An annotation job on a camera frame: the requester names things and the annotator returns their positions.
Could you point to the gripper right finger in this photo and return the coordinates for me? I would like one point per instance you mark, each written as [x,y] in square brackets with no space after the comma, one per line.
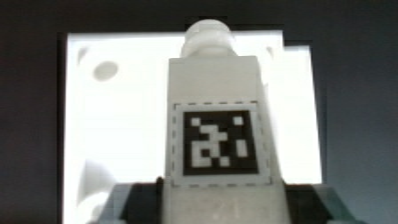
[314,205]

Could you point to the white square tabletop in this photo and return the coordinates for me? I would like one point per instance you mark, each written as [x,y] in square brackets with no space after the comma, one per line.
[115,111]

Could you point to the white leg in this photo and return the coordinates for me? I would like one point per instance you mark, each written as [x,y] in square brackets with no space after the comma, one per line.
[222,183]

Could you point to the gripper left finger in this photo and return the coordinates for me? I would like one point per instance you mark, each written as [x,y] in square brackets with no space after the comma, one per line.
[133,204]

